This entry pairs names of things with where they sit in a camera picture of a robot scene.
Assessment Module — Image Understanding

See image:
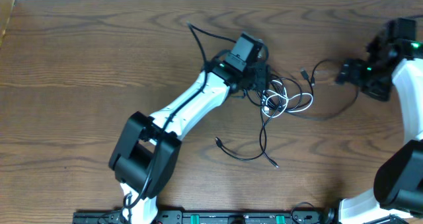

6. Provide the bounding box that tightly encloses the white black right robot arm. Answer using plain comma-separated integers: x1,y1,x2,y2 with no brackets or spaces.
336,15,422,223

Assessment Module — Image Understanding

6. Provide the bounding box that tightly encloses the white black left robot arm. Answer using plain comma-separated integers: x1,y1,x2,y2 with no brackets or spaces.
108,32,270,223

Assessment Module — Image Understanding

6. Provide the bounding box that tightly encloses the black mounting rail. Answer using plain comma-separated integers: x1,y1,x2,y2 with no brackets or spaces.
72,209,406,224

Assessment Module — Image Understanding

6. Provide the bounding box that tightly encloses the white USB cable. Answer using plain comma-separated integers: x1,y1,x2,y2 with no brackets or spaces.
260,79,314,118

